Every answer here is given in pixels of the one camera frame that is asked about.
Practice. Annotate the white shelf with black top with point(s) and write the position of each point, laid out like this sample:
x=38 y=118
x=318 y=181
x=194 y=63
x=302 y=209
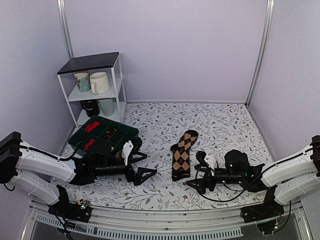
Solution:
x=103 y=62

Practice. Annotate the aluminium corner post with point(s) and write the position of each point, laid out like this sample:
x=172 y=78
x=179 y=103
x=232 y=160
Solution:
x=61 y=7
x=270 y=4

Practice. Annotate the pale green cup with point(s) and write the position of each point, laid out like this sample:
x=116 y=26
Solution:
x=107 y=106

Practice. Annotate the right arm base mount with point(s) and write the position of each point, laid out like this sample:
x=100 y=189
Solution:
x=268 y=209

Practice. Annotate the left aluminium corner post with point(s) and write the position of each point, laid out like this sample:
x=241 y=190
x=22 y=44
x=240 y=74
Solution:
x=61 y=7

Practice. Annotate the black mug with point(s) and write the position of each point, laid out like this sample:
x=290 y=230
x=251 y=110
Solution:
x=90 y=107

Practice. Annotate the red sock in box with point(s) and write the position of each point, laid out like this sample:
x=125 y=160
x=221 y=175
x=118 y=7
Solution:
x=89 y=144

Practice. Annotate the teal floral mug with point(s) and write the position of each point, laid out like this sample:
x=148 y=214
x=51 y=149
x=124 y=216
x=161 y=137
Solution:
x=82 y=80

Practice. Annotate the cream white mug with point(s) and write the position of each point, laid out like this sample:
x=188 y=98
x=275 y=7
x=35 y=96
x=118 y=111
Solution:
x=99 y=83

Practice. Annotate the dark patterned rolled sock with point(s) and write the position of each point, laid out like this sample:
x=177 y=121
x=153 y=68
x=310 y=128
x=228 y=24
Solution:
x=109 y=133

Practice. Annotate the red rolled sock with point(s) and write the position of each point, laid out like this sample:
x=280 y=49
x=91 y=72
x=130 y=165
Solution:
x=90 y=127

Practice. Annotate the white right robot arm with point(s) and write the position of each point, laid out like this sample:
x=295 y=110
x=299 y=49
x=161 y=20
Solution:
x=284 y=179

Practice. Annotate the aluminium front rail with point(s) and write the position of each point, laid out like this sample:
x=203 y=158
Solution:
x=186 y=216

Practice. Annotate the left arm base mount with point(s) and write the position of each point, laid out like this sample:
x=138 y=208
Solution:
x=79 y=211

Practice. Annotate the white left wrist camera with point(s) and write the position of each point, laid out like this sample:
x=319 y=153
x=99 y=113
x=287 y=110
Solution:
x=126 y=151

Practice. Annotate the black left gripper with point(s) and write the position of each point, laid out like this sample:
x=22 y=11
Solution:
x=130 y=176

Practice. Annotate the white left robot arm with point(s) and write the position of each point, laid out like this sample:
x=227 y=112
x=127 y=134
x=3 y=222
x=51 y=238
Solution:
x=20 y=164

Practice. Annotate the green compartment organizer box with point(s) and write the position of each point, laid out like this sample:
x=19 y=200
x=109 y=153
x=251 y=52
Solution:
x=101 y=135

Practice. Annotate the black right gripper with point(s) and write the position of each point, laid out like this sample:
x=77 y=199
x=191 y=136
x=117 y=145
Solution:
x=202 y=181

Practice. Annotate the brown argyle sock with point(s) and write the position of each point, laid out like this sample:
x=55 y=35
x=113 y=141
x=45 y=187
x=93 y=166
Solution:
x=181 y=163

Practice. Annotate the right aluminium corner post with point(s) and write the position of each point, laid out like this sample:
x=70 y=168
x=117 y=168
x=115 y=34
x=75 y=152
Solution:
x=270 y=4

